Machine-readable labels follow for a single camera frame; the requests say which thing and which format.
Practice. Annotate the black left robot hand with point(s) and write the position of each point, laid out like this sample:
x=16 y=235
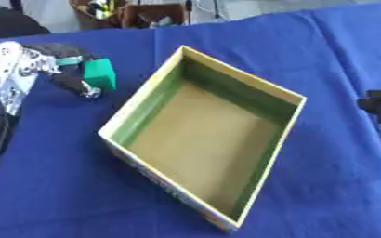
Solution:
x=63 y=77

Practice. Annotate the green cube block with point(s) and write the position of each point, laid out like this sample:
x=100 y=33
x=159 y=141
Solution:
x=100 y=73

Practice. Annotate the black bag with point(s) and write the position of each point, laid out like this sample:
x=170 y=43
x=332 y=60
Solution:
x=12 y=24

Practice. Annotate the brown cardboard box with items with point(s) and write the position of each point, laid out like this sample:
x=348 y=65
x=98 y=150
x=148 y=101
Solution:
x=129 y=14

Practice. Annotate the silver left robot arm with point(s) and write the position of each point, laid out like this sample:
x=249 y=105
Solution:
x=4 y=93

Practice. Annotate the tan cardboard box green inside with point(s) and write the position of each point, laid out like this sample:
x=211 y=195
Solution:
x=199 y=130

